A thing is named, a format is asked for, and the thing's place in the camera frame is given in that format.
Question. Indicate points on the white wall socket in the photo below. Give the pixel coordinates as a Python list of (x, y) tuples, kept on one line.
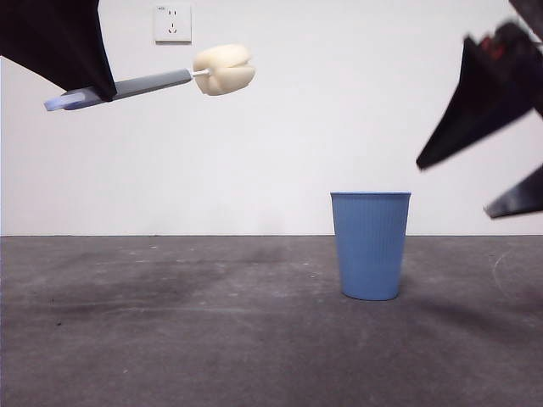
[(173, 23)]

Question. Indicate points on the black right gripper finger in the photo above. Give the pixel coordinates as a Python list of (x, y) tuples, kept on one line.
[(524, 197), (471, 110)]

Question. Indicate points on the blue ribbed plastic cup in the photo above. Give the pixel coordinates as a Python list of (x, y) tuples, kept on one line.
[(369, 246)]

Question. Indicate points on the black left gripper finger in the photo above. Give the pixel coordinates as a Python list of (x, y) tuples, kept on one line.
[(55, 38)]

